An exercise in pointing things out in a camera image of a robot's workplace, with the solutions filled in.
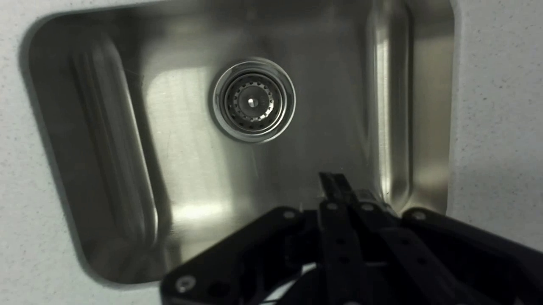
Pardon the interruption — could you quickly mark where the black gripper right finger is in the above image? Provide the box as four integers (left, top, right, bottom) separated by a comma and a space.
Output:
361, 202, 543, 305

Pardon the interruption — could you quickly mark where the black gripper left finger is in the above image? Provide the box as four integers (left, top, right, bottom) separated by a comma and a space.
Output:
159, 207, 318, 305

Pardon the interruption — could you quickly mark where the stainless steel sink basin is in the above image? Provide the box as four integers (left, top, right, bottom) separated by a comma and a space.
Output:
20, 0, 454, 287

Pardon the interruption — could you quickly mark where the metal sink drain strainer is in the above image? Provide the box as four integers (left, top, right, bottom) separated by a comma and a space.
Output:
208, 58, 296, 145

